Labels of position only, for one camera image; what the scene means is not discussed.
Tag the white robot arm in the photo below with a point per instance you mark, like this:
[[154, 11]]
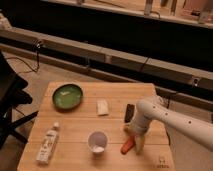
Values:
[[152, 108]]

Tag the white paper cup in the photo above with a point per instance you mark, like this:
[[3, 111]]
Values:
[[97, 142]]

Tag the white sponge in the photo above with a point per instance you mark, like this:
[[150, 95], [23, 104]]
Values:
[[102, 107]]

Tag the black office chair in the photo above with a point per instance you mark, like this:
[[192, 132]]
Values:
[[11, 95]]

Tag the green plate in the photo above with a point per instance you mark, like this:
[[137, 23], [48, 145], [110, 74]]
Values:
[[67, 97]]

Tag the red pepper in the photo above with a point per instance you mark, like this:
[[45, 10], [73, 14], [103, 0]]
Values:
[[128, 145]]

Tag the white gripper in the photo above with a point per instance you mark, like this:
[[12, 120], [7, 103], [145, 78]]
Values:
[[137, 127]]

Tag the black remote control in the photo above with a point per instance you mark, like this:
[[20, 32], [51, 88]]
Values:
[[129, 113]]

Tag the white tube bottle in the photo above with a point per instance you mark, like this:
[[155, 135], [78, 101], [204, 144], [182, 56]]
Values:
[[48, 144]]

